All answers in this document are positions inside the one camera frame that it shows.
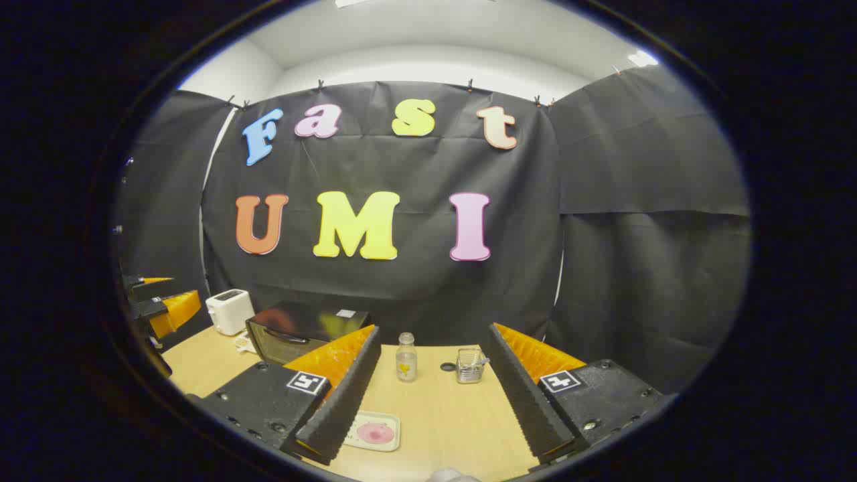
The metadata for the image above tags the pink round food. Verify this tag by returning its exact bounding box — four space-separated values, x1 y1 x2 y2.
356 422 396 445

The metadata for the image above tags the white toaster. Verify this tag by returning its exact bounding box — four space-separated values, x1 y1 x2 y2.
206 289 256 337

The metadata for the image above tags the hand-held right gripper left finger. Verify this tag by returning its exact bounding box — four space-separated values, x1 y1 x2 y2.
198 325 382 466

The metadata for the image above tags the wire mesh holder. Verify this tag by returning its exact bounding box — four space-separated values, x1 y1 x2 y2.
456 347 485 384

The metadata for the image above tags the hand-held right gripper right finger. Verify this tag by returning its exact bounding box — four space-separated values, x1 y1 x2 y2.
485 323 670 466

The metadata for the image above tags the clear glass bottle yellow label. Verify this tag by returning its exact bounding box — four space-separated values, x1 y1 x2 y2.
396 332 418 383

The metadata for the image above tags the white rectangular plate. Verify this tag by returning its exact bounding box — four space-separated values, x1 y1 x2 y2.
343 410 401 453

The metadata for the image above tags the black electric oven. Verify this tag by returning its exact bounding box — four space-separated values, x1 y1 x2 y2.
246 301 371 366

